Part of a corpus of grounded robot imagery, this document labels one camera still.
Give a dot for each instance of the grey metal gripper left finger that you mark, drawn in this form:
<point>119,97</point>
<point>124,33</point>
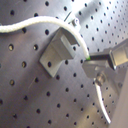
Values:
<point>102,65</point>

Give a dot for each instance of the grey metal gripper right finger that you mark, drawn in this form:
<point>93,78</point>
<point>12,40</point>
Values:
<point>120,117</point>

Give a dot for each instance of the left grey cable clip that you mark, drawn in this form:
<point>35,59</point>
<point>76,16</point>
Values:
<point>59,49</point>

